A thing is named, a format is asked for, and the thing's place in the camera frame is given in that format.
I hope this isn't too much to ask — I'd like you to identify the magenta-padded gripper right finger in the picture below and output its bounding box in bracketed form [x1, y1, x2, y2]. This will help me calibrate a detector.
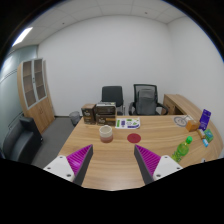
[133, 144, 184, 185]

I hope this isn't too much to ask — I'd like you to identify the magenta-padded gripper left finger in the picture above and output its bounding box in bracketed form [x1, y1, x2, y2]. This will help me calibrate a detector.
[43, 144, 94, 187]

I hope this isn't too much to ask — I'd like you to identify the green drink bottle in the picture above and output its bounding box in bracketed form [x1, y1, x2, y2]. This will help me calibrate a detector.
[171, 135, 194, 164]

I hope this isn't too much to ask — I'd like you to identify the flat round red coaster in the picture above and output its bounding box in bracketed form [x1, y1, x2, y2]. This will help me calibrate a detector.
[126, 133, 142, 144]

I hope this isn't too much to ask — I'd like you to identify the white and pink cup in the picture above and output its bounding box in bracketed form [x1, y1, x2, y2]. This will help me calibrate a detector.
[99, 125, 114, 144]

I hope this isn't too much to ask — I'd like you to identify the grey waste bin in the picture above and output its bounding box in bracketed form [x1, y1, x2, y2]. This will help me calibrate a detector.
[69, 110, 82, 127]

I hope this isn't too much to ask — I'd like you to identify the white printed leaflet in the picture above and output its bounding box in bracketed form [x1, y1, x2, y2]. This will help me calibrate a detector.
[115, 117, 141, 130]

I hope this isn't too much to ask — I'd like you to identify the small upright brown box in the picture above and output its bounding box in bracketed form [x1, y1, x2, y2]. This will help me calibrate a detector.
[80, 103, 98, 125]

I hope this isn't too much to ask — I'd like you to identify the round white disc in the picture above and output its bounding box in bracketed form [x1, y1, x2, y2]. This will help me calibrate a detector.
[173, 115, 193, 128]

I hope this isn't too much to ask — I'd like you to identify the black mesh office chair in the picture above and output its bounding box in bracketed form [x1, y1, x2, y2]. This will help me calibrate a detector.
[128, 83, 170, 117]

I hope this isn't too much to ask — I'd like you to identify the orange-brown box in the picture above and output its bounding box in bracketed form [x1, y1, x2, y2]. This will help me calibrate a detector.
[185, 119, 201, 132]

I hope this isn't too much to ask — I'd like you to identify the small beige box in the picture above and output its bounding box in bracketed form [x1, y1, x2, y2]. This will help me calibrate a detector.
[196, 128, 207, 140]

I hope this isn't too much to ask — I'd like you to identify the black leather sofa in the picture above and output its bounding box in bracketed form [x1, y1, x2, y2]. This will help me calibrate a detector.
[2, 116, 44, 164]

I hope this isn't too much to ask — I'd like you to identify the grey backpack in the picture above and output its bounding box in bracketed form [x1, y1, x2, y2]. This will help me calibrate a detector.
[135, 88, 158, 116]

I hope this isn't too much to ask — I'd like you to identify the dark flat cardboard box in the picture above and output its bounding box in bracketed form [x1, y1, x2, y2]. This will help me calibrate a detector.
[95, 101, 117, 116]

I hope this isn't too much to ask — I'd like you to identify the green box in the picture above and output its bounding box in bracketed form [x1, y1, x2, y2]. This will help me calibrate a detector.
[203, 128, 215, 143]

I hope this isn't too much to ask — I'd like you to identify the wooden side desk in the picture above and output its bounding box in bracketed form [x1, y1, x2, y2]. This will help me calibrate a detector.
[162, 93, 201, 118]

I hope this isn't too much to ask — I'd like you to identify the wooden glass-door cabinet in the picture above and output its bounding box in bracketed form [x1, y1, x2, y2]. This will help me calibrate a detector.
[17, 58, 56, 134]

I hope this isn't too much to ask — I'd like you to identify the purple packet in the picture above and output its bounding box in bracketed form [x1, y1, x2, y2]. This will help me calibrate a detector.
[198, 108, 212, 131]

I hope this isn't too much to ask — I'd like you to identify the black armless chair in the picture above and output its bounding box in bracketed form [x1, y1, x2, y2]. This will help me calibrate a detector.
[101, 85, 126, 116]

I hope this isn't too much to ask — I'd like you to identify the ceiling light panel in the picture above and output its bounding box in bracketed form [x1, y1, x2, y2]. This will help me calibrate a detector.
[12, 26, 34, 48]

